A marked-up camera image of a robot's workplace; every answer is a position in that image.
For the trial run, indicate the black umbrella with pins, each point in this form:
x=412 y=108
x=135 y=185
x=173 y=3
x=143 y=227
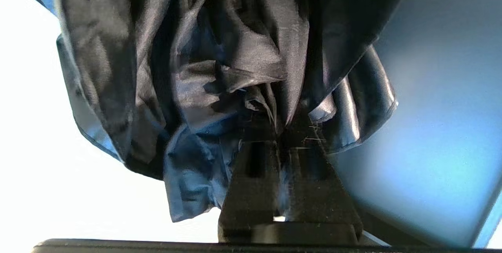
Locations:
x=215 y=49

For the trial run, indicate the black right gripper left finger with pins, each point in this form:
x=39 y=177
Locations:
x=251 y=202

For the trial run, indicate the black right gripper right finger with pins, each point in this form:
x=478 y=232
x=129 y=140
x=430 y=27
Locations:
x=317 y=202

